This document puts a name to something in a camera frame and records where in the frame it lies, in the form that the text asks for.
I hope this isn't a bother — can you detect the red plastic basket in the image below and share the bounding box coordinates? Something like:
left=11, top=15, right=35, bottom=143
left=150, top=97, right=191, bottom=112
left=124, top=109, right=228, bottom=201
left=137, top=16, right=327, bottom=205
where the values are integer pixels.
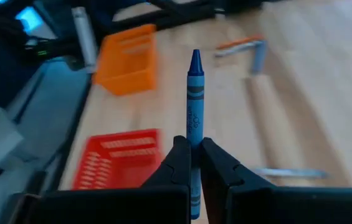
left=71, top=128, right=163, bottom=191

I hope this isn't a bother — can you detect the white cylindrical post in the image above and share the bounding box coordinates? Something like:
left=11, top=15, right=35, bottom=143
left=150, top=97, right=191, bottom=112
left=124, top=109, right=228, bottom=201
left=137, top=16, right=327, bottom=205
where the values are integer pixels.
left=70, top=6, right=99, bottom=75

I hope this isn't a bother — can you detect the orange crayon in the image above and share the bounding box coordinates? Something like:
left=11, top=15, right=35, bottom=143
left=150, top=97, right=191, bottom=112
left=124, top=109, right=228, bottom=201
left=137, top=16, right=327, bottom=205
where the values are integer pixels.
left=215, top=34, right=265, bottom=50

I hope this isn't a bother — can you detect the orange plastic basket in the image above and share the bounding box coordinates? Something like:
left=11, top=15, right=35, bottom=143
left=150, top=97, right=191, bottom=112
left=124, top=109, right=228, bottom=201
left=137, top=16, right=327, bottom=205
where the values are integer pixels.
left=92, top=24, right=158, bottom=96

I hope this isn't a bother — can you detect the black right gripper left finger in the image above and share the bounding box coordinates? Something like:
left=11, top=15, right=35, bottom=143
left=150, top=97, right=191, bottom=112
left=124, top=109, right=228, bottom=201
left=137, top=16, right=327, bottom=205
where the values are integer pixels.
left=38, top=135, right=193, bottom=224

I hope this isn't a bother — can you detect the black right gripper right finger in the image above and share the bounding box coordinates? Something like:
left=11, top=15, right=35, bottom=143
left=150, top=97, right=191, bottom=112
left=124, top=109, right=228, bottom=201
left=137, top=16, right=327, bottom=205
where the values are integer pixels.
left=199, top=137, right=352, bottom=224

